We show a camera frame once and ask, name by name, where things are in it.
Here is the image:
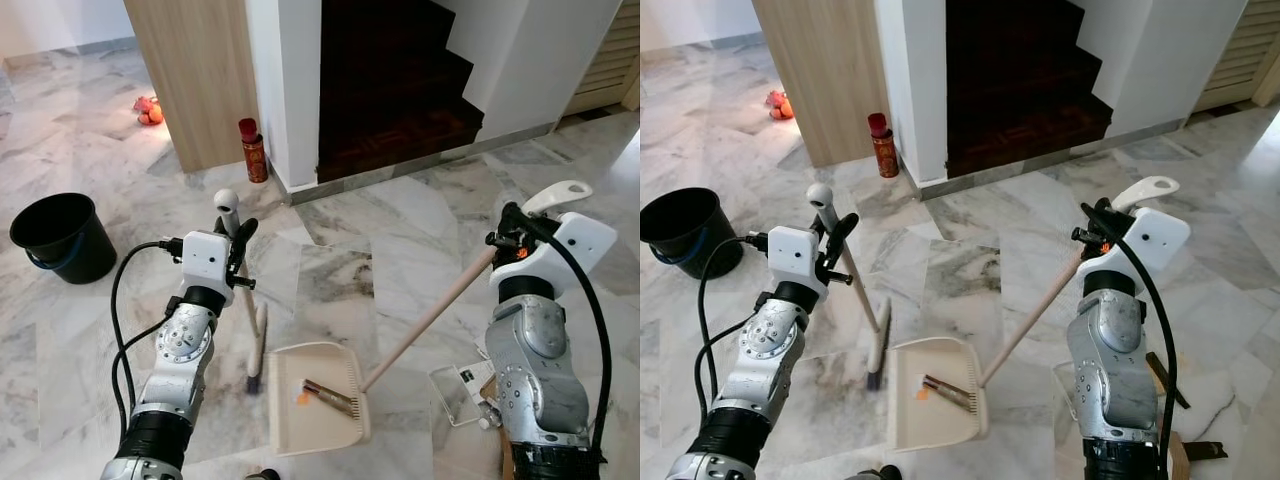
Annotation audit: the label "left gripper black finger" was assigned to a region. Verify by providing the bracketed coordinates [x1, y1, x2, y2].
[820, 211, 860, 263]
[230, 217, 260, 267]

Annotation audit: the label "beige broom with white knob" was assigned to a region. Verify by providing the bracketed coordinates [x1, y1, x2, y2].
[214, 187, 270, 394]
[806, 182, 893, 392]

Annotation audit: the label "brown tube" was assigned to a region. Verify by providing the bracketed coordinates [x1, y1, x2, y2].
[302, 379, 360, 418]
[921, 374, 978, 413]

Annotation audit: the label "red cylindrical can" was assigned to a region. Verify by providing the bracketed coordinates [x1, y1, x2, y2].
[867, 112, 900, 180]
[237, 117, 270, 185]

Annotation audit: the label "dark wooden stairs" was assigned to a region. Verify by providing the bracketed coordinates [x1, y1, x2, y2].
[944, 0, 1114, 180]
[317, 0, 487, 185]

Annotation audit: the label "black plastic bucket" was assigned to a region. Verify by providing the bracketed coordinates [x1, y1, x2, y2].
[640, 186, 747, 280]
[9, 192, 119, 285]

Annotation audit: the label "light wooden panel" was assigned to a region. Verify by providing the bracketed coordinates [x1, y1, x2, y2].
[122, 0, 263, 174]
[750, 0, 893, 169]

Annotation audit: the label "thin black strip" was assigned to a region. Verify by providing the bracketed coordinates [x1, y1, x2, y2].
[1145, 350, 1193, 411]

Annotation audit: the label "louvred wooden door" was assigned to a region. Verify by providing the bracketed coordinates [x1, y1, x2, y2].
[563, 0, 641, 117]
[1193, 0, 1280, 113]

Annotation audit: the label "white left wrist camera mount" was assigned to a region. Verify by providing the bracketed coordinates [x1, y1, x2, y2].
[767, 226, 832, 303]
[181, 231, 234, 293]

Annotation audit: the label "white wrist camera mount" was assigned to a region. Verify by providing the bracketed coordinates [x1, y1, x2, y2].
[767, 226, 832, 303]
[493, 211, 619, 298]
[1077, 206, 1193, 293]
[181, 231, 234, 293]

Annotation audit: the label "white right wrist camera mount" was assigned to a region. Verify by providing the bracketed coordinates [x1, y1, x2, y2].
[1077, 206, 1193, 293]
[493, 211, 619, 298]

